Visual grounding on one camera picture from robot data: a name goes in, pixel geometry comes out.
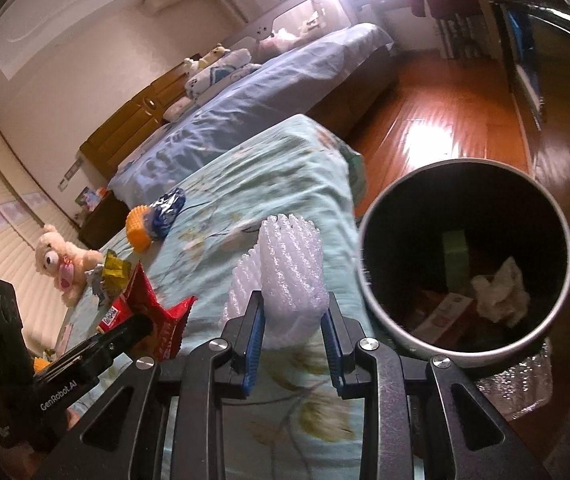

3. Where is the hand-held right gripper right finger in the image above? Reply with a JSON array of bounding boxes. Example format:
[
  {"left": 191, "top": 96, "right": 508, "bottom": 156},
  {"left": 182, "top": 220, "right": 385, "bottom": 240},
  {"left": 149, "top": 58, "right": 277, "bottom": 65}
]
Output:
[{"left": 320, "top": 292, "right": 551, "bottom": 480}]

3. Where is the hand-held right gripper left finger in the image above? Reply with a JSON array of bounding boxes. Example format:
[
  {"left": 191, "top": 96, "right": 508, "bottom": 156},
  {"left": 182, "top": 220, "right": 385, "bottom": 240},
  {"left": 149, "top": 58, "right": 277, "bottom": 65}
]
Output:
[{"left": 35, "top": 290, "right": 266, "bottom": 480}]

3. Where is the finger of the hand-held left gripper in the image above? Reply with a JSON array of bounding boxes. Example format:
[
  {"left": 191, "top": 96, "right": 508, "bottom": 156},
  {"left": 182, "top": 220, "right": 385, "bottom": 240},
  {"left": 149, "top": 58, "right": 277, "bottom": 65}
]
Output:
[{"left": 82, "top": 313, "right": 156, "bottom": 362}]

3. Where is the red snack packet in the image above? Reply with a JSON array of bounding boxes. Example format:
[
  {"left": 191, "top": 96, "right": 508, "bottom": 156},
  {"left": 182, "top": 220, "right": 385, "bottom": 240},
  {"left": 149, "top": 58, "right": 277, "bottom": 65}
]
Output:
[{"left": 96, "top": 261, "right": 199, "bottom": 361}]

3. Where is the grey paper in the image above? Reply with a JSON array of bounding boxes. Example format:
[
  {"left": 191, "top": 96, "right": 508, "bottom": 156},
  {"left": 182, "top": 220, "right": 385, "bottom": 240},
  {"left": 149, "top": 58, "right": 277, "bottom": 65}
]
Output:
[{"left": 85, "top": 267, "right": 108, "bottom": 306}]

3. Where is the gold snack wrapper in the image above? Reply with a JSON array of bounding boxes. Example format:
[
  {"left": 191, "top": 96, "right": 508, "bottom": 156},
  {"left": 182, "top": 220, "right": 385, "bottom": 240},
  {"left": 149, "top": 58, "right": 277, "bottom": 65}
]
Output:
[{"left": 100, "top": 249, "right": 132, "bottom": 291}]

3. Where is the white foam net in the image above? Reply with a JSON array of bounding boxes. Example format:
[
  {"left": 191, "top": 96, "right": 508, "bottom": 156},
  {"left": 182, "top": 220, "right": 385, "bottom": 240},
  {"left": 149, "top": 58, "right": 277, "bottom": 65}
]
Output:
[{"left": 222, "top": 212, "right": 328, "bottom": 351}]

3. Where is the orange foam net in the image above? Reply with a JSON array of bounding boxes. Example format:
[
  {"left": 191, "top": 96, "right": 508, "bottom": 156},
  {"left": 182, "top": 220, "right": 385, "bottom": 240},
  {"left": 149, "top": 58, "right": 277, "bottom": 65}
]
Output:
[{"left": 126, "top": 205, "right": 155, "bottom": 253}]

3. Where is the red drink carton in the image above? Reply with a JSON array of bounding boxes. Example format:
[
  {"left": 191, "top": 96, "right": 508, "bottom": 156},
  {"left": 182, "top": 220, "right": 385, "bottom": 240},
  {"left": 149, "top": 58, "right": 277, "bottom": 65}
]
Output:
[{"left": 405, "top": 290, "right": 481, "bottom": 341}]

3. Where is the blue snack packet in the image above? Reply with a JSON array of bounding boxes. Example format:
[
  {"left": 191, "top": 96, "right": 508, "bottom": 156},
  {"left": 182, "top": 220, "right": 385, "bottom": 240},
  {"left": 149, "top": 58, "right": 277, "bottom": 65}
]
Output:
[{"left": 147, "top": 187, "right": 187, "bottom": 241}]

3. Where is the green drink carton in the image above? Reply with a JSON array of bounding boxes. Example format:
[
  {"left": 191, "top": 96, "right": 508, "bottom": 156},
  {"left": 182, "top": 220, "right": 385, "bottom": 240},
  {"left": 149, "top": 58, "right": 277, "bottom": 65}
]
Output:
[{"left": 440, "top": 230, "right": 471, "bottom": 293}]

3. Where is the round trash bin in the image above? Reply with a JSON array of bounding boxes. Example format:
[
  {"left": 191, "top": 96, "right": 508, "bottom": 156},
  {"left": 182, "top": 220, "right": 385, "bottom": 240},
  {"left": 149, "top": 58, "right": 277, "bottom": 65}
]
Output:
[{"left": 357, "top": 158, "right": 570, "bottom": 368}]

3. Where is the white plastic bag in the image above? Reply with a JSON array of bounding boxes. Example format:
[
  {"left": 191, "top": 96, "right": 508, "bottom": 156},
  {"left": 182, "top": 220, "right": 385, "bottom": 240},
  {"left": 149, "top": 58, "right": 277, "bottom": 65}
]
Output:
[{"left": 470, "top": 257, "right": 531, "bottom": 326}]

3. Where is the cream teddy bear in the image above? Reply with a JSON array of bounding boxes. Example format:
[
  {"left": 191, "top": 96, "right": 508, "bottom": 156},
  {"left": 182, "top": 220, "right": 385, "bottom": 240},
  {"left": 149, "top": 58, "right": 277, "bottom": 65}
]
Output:
[{"left": 34, "top": 225, "right": 104, "bottom": 307}]

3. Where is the wooden nightstand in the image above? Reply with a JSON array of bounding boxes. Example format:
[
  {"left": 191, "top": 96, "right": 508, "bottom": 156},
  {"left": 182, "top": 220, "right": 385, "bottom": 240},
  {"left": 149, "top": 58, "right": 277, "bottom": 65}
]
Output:
[{"left": 77, "top": 192, "right": 128, "bottom": 251}]

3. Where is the white louvered wardrobe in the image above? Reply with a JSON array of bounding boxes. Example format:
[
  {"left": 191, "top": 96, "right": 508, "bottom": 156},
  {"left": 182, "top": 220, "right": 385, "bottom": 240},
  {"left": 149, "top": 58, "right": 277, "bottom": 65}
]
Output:
[{"left": 0, "top": 105, "right": 86, "bottom": 311}]

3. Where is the silver foil mat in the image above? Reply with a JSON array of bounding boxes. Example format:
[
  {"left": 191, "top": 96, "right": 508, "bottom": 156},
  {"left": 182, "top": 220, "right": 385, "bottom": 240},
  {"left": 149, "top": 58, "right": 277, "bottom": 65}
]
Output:
[{"left": 475, "top": 337, "right": 553, "bottom": 421}]

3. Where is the wooden headboard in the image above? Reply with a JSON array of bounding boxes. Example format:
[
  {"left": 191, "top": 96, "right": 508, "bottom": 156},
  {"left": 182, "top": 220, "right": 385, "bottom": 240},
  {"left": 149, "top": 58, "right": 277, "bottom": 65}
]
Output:
[{"left": 79, "top": 52, "right": 206, "bottom": 181}]

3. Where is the floral pillow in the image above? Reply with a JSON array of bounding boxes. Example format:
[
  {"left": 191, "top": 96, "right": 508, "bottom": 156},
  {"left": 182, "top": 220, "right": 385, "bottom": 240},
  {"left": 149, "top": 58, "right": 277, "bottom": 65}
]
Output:
[{"left": 162, "top": 95, "right": 201, "bottom": 123}]

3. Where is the bed with blue sheet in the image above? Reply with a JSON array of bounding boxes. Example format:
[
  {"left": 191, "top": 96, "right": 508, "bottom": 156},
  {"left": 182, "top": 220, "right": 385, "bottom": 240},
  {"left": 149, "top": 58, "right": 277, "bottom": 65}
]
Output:
[{"left": 107, "top": 22, "right": 401, "bottom": 211}]

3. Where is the blue cartoon print pillow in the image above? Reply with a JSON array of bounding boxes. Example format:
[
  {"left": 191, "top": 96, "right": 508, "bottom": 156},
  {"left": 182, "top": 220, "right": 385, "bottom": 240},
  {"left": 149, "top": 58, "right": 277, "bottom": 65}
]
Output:
[{"left": 185, "top": 49, "right": 253, "bottom": 101}]

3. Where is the light blue pillow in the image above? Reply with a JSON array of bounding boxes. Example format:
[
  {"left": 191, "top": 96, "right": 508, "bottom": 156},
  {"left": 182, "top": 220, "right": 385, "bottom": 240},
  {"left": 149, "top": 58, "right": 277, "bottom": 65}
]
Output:
[{"left": 225, "top": 62, "right": 263, "bottom": 81}]

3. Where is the cream plush toy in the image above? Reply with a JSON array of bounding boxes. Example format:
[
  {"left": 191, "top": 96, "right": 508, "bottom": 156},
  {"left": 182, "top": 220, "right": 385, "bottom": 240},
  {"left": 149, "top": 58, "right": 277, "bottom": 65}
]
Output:
[{"left": 200, "top": 44, "right": 231, "bottom": 66}]

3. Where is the pink plush toy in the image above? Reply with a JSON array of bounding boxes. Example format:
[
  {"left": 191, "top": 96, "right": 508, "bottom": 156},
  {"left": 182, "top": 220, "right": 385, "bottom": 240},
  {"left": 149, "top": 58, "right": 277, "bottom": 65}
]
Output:
[{"left": 257, "top": 30, "right": 296, "bottom": 58}]

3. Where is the coat rack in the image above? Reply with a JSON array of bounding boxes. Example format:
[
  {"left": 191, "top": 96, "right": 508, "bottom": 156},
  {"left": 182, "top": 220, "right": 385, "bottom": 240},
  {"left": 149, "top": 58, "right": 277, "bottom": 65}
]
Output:
[{"left": 435, "top": 12, "right": 491, "bottom": 61}]

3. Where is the black television cabinet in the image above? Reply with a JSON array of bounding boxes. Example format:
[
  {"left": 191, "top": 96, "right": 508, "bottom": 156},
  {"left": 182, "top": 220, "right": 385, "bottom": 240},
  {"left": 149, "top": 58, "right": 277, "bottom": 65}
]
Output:
[{"left": 480, "top": 0, "right": 570, "bottom": 131}]

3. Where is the grey bed guard rail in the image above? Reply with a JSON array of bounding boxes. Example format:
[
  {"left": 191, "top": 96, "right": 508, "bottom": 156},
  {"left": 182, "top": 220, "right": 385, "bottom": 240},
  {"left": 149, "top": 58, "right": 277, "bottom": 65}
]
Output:
[{"left": 237, "top": 0, "right": 361, "bottom": 53}]

